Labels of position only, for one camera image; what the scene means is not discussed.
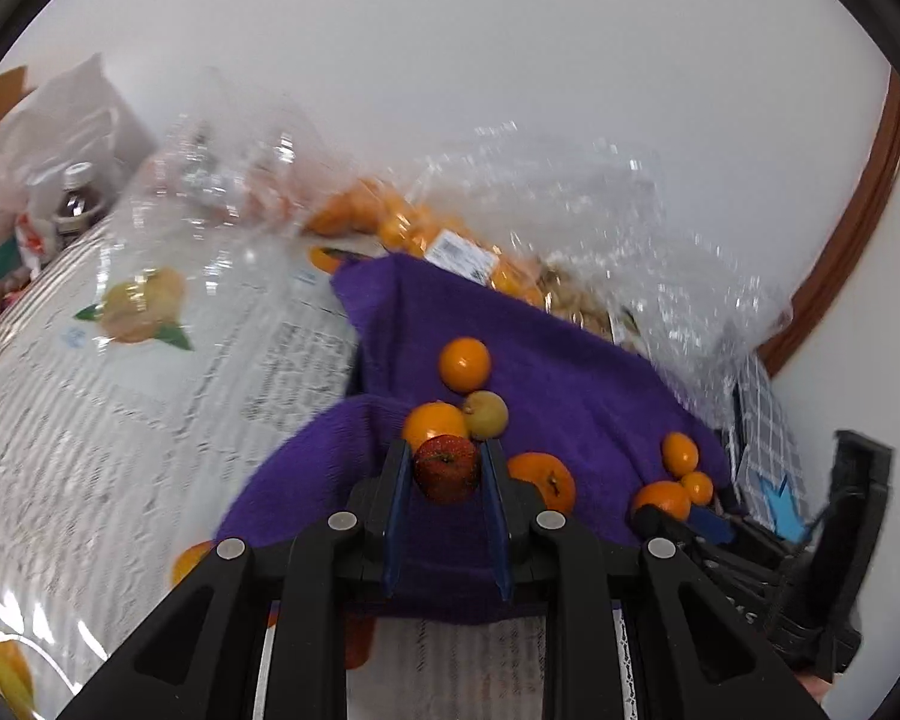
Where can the purple towel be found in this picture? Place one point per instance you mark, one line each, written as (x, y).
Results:
(570, 390)

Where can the clear bag of small oranges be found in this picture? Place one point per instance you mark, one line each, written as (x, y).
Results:
(570, 240)

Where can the white plastic bag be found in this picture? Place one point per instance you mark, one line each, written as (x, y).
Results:
(67, 127)

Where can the yellow-green round fruit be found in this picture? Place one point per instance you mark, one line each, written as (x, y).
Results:
(486, 414)

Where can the small orange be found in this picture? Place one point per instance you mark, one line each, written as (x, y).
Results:
(679, 454)
(465, 364)
(664, 499)
(697, 487)

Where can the red and white packet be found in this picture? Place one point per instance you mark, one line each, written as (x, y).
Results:
(11, 247)

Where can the dark bottle with white cap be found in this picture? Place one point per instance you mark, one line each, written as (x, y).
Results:
(79, 202)

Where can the fruit print tablecloth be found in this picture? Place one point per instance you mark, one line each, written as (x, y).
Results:
(105, 405)

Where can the large orange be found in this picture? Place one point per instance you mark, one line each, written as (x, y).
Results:
(431, 421)

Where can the small red fruit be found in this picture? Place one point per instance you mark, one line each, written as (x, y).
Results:
(446, 469)

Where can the brown wooden wall trim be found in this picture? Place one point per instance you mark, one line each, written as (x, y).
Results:
(862, 225)

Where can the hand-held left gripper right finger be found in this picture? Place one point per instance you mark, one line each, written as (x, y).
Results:
(497, 529)

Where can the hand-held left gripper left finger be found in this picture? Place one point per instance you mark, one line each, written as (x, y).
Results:
(394, 521)

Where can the crumpled clear plastic bag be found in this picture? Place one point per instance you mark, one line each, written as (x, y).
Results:
(217, 165)

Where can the medium orange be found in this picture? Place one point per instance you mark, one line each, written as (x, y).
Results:
(544, 478)

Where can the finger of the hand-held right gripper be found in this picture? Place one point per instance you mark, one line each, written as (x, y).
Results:
(712, 526)
(647, 521)

